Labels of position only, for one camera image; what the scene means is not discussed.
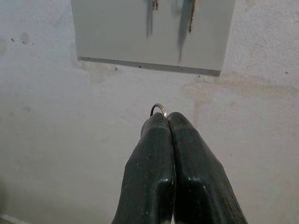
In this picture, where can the long hanging key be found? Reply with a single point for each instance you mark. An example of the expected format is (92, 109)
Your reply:
(192, 16)

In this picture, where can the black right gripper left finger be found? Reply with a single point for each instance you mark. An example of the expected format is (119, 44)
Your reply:
(149, 168)

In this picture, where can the grey key holder board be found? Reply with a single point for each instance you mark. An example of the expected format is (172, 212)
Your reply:
(116, 35)

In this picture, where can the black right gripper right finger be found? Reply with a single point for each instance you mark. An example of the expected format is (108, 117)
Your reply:
(198, 177)

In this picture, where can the short hanging key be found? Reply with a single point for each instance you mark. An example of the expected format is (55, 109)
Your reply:
(155, 4)

